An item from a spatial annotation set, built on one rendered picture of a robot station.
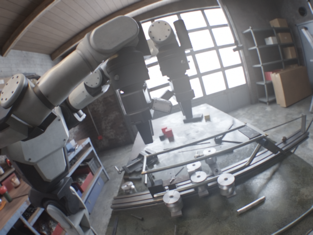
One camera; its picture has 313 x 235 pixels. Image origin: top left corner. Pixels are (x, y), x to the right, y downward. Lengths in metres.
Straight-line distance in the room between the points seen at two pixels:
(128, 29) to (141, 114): 0.18
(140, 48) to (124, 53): 0.06
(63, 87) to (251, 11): 4.77
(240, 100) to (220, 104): 0.63
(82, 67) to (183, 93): 0.25
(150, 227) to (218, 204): 0.22
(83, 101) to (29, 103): 0.32
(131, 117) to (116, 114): 3.26
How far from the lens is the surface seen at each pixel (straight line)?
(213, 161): 0.57
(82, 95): 0.57
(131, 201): 0.57
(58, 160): 0.58
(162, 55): 0.40
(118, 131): 3.65
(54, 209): 0.68
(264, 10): 5.29
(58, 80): 0.29
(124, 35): 0.30
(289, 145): 0.68
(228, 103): 3.91
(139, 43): 0.36
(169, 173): 0.59
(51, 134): 0.54
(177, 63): 0.39
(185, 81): 0.40
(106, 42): 0.29
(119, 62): 0.30
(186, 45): 0.42
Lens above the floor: 1.27
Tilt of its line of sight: 14 degrees down
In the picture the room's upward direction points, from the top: 18 degrees counter-clockwise
